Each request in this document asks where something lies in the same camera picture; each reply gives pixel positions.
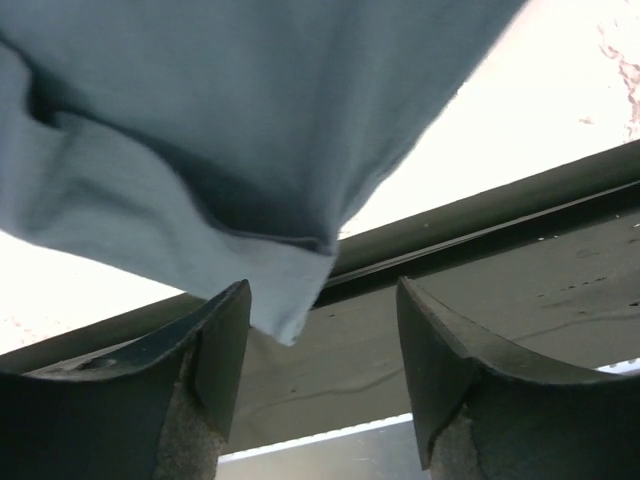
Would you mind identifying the blue grey t shirt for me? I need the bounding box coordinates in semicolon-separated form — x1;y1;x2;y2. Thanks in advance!
1;1;522;345

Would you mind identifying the black mounting base rail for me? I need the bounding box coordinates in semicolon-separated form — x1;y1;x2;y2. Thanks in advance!
0;139;640;454

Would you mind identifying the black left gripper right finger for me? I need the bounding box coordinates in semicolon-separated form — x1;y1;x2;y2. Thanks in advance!
396;278;639;479

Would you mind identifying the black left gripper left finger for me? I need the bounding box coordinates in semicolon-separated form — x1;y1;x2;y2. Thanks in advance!
1;281;251;480

